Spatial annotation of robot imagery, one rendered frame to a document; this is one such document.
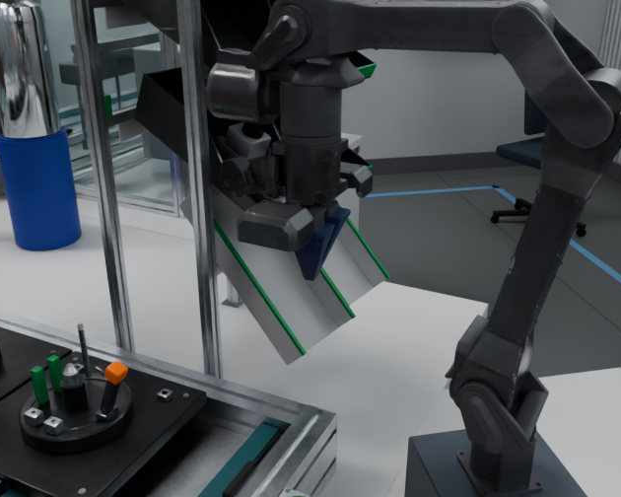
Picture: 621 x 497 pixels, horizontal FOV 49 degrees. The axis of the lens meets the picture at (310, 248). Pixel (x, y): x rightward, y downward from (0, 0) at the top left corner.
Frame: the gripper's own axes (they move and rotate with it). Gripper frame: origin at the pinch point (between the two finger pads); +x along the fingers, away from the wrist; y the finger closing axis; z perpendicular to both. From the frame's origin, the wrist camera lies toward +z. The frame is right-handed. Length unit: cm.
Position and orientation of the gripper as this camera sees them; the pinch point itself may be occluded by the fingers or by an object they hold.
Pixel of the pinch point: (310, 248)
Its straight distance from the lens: 69.6
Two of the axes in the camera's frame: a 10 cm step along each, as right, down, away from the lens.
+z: -9.0, -1.8, 4.0
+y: -4.4, 3.6, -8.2
